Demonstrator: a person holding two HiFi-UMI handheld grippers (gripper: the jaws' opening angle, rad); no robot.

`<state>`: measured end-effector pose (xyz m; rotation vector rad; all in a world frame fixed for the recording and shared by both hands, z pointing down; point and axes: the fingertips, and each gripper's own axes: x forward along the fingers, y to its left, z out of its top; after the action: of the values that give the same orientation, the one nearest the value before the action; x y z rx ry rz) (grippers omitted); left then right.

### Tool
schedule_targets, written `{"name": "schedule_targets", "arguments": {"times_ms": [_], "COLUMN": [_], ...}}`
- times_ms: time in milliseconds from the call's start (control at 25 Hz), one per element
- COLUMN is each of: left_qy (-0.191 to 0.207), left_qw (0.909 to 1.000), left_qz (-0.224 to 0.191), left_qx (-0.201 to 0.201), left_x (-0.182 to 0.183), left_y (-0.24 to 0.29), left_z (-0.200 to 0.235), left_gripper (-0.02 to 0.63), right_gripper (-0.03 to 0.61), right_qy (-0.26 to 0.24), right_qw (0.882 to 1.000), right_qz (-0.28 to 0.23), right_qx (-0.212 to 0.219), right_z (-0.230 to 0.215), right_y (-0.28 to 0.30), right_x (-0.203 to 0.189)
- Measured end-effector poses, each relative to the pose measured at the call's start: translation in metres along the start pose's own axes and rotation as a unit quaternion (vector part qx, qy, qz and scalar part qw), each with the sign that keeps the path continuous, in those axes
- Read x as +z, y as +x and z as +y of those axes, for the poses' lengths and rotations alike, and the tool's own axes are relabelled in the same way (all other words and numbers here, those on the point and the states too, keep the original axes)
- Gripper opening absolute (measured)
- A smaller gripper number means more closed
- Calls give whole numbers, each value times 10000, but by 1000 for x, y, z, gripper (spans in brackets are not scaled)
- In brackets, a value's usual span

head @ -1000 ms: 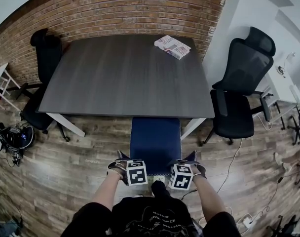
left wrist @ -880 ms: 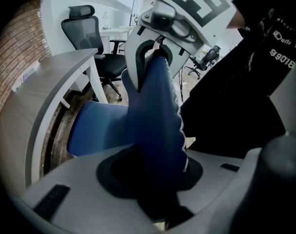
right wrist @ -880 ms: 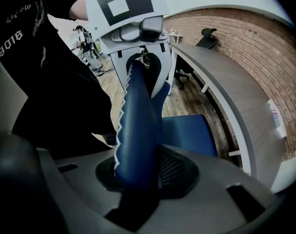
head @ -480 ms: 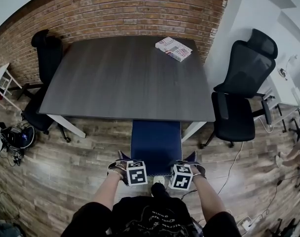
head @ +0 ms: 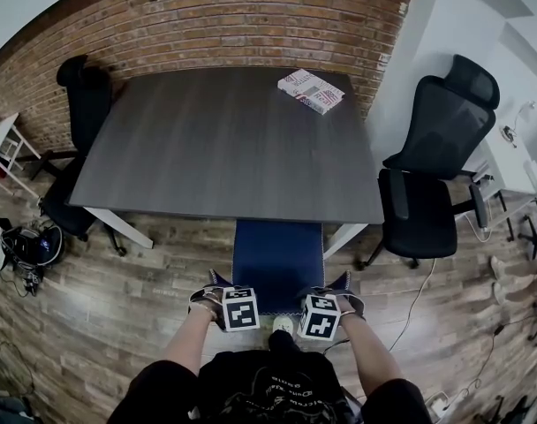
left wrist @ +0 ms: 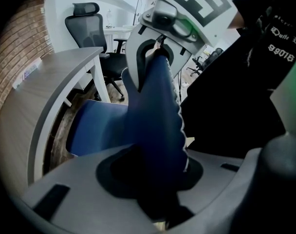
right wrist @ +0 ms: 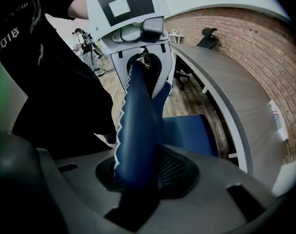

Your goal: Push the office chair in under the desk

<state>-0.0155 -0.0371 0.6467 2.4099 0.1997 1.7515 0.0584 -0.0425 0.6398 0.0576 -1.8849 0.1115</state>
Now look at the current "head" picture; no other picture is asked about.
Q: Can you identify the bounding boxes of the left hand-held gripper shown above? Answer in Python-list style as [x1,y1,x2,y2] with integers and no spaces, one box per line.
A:
[221,284,261,333]

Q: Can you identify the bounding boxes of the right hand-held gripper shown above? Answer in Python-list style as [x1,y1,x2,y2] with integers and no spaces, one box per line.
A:
[297,292,344,341]

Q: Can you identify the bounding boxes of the blue upholstered chair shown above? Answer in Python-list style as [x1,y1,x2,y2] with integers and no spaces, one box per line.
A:
[208,219,353,317]

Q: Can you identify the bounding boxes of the person's left forearm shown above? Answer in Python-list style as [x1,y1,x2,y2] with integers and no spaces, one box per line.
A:
[161,309,217,375]

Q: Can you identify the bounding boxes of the person's right hand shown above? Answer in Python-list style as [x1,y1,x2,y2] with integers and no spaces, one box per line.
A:
[337,292,368,321]

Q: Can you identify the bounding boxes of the person's left hand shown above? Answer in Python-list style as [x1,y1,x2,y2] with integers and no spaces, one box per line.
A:
[187,284,226,314]

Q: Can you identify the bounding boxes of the person's right shoe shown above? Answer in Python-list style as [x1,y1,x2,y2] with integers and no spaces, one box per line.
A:
[271,315,296,336]

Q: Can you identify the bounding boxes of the person's black printed shirt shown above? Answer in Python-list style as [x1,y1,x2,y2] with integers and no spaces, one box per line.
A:
[105,349,434,424]

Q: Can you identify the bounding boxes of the white power strip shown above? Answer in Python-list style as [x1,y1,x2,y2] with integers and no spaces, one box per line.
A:
[425,390,451,416]

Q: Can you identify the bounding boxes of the dark wood table white legs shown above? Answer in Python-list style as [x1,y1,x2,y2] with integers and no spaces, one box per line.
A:
[64,66,386,260]

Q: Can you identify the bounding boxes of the small black device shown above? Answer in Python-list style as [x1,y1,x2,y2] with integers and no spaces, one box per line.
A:
[20,274,42,298]

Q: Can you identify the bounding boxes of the black equipment bag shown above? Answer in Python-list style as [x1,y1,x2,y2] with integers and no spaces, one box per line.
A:
[0,223,65,278]

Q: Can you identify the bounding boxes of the striped cover book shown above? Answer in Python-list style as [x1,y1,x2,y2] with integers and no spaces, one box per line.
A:
[276,68,346,117]

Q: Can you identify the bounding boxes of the black mesh headrest office chair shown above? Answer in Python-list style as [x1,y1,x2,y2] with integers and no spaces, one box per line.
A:
[356,54,502,270]

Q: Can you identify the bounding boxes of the white desk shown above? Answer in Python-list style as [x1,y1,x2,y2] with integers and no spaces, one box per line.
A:
[466,121,537,223]

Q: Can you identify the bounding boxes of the white flat panel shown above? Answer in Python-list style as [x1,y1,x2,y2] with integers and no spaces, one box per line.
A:
[522,158,537,205]

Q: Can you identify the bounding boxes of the black high-back office chair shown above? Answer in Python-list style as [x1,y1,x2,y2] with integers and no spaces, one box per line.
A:
[38,54,128,256]

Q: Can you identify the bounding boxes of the long white cable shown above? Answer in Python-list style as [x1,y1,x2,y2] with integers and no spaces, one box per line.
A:
[385,209,494,352]

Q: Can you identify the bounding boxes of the black cable with adapter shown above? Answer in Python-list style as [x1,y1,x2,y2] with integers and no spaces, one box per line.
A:
[444,311,537,408]

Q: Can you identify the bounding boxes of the white shelf frame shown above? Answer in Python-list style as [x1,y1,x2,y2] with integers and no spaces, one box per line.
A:
[0,111,43,199]

